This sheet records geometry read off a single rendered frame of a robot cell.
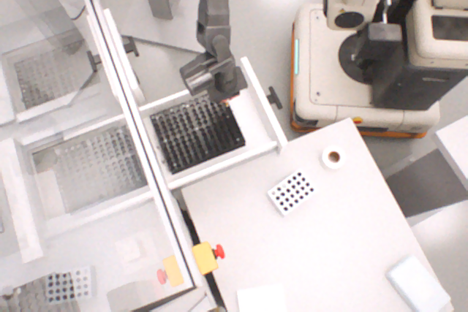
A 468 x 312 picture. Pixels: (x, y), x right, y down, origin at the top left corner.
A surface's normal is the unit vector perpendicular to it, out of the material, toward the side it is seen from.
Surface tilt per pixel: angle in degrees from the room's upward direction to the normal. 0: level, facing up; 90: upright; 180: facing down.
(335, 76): 0
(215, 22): 52
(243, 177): 0
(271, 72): 0
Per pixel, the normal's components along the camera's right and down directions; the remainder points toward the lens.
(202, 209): 0.00, -0.32
